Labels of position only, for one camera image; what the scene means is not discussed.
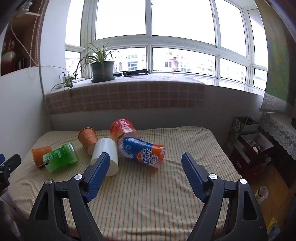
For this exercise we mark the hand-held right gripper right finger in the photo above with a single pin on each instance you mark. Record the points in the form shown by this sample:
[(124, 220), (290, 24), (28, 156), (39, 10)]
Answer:
[(193, 176)]

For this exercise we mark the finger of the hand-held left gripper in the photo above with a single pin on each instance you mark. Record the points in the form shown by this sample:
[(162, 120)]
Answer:
[(10, 163)]

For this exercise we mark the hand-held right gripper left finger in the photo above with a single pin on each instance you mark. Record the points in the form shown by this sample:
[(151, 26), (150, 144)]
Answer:
[(99, 172)]

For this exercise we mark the white cup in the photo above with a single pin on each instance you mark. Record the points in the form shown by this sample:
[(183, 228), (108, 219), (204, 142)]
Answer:
[(106, 150)]

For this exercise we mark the plain orange cup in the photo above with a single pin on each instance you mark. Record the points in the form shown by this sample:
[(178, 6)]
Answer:
[(38, 155)]

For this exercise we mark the copper glitter cup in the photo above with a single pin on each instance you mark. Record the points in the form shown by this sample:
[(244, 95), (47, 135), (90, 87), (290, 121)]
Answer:
[(87, 138)]

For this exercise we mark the green printed cup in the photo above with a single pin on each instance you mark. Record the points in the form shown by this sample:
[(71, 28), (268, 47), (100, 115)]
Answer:
[(62, 156)]

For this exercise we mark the blue and orange printed cup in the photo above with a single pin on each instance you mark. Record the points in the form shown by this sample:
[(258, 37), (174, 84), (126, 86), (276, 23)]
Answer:
[(138, 150)]

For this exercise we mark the red and orange printed cup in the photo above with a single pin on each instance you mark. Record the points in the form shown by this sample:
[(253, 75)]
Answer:
[(123, 129)]

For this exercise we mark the striped bed sheet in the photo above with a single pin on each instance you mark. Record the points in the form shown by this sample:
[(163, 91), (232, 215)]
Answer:
[(150, 197)]

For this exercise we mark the white headboard panel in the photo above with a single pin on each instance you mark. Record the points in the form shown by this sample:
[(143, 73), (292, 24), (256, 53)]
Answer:
[(23, 104)]

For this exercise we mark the open cardboard box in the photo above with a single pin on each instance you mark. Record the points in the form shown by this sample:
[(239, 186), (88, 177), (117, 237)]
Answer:
[(252, 150)]

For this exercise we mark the green paper bag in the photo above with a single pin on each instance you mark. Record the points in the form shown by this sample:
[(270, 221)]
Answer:
[(239, 129)]

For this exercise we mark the small pastel bottle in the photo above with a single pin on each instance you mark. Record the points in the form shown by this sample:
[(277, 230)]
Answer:
[(262, 194)]

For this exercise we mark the checked windowsill cloth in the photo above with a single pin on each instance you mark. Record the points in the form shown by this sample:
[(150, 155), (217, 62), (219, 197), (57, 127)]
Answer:
[(138, 95)]

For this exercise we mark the white power strip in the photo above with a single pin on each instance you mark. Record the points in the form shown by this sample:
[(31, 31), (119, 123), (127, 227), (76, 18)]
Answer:
[(67, 80)]

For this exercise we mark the white lace cloth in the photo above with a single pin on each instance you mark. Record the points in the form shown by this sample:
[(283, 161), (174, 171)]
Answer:
[(279, 127)]

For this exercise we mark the potted spider plant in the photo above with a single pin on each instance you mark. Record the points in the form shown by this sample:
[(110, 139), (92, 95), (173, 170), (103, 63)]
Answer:
[(101, 69)]

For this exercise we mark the red canister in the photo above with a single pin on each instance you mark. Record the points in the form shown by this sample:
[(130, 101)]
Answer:
[(8, 58)]

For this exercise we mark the black device on windowsill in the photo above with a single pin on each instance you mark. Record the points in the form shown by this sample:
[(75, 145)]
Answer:
[(136, 72)]

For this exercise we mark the wooden shelf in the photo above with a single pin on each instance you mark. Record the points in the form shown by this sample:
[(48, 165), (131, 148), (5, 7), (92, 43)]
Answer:
[(20, 41)]

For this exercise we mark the white window frame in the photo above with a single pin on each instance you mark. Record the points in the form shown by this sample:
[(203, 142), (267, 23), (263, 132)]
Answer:
[(149, 39)]

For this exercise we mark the wall map poster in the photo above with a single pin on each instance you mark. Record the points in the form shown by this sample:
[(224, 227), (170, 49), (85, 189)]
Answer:
[(279, 58)]

